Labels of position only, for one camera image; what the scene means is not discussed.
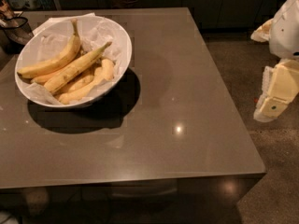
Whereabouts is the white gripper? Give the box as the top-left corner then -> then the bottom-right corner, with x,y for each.
250,0 -> 299,122

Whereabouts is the long spotted yellow banana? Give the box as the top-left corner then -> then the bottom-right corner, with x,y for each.
44,42 -> 111,94

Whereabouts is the short banana at right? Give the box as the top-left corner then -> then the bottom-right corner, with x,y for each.
101,58 -> 114,81

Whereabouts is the white bowl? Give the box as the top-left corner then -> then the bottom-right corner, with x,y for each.
15,15 -> 132,108

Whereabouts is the top curved yellow banana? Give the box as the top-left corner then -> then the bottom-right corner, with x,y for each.
17,19 -> 81,78

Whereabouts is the lower long yellow banana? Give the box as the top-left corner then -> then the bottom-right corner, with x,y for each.
58,67 -> 103,105

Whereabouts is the small banana under left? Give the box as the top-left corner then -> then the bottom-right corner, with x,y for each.
31,72 -> 57,84

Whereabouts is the white paper liner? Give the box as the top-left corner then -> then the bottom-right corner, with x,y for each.
15,13 -> 132,108

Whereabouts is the black wire basket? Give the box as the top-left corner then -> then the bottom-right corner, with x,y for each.
0,17 -> 34,54

